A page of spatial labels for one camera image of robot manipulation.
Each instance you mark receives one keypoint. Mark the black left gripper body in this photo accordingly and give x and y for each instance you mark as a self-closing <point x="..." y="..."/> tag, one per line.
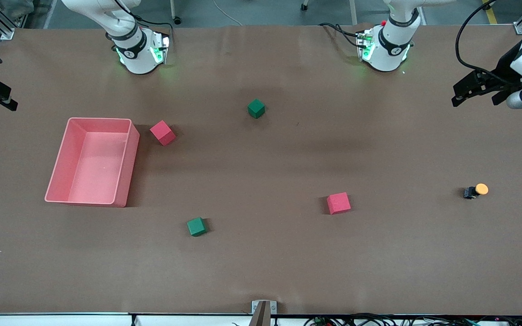
<point x="505" y="64"/>

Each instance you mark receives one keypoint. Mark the pink cube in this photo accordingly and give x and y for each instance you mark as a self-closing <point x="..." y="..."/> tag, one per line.
<point x="338" y="203"/>
<point x="162" y="133"/>

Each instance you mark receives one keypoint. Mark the pink plastic bin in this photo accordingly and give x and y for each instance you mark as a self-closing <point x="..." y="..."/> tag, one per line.
<point x="93" y="167"/>

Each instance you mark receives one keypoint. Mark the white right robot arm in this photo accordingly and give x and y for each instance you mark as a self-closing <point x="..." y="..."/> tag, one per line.
<point x="129" y="50"/>

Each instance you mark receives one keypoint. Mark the white table edge rail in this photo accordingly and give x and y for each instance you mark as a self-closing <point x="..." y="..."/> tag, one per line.
<point x="61" y="320"/>

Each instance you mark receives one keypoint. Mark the green cube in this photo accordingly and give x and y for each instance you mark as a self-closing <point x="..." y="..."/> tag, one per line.
<point x="196" y="227"/>
<point x="256" y="108"/>

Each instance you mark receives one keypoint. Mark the orange push button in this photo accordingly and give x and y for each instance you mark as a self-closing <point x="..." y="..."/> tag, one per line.
<point x="481" y="189"/>

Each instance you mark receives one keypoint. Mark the metal bracket with post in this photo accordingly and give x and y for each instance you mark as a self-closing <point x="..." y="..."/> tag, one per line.
<point x="263" y="310"/>

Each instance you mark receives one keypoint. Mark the white stand leg with caster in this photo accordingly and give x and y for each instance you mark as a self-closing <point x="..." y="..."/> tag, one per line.
<point x="176" y="13"/>

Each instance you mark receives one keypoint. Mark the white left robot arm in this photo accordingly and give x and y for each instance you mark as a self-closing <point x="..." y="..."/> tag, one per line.
<point x="392" y="45"/>

